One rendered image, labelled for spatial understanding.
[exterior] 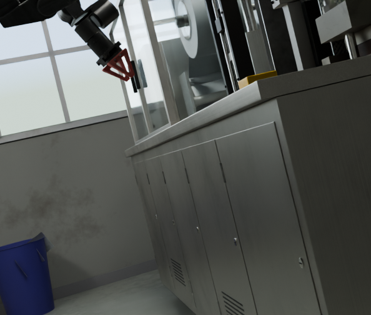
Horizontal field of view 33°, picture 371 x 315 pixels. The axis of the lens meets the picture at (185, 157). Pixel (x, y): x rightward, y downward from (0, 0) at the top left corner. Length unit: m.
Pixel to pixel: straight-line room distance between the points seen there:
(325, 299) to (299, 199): 0.20
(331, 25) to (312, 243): 0.50
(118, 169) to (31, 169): 0.64
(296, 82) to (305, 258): 0.35
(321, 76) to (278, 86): 0.09
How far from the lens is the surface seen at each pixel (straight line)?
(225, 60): 2.00
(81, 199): 4.75
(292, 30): 1.66
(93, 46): 1.79
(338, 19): 1.45
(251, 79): 1.37
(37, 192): 4.72
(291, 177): 1.27
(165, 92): 2.51
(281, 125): 1.25
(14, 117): 4.73
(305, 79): 1.27
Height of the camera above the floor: 0.79
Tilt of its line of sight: level
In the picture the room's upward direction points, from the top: 14 degrees counter-clockwise
